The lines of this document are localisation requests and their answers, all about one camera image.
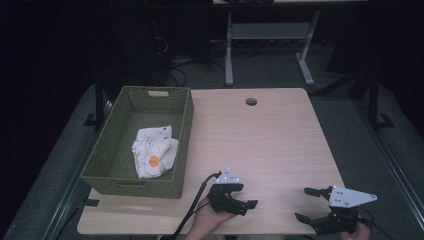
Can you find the green woven basket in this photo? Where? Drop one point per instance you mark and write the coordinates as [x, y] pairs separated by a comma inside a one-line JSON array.
[[116, 160]]

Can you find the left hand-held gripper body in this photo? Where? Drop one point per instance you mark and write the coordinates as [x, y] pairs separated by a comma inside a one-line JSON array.
[[223, 196]]

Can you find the black metal stand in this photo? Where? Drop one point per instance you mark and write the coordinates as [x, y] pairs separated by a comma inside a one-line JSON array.
[[99, 100], [375, 100]]

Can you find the person's right hand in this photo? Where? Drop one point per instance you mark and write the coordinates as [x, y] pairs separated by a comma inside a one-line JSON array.
[[359, 233]]

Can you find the person's left hand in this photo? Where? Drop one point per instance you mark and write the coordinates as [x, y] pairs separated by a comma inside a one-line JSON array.
[[207, 219]]

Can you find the white printed cloth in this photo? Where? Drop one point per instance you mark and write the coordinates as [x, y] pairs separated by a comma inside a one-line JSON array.
[[155, 150]]

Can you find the white metal desk frame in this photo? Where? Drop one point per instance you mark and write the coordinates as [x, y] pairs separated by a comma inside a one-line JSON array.
[[266, 31]]

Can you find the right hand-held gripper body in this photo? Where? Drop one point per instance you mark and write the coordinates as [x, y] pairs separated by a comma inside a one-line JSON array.
[[346, 199]]

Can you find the black table bracket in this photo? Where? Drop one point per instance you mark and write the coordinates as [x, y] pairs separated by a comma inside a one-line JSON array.
[[90, 202]]

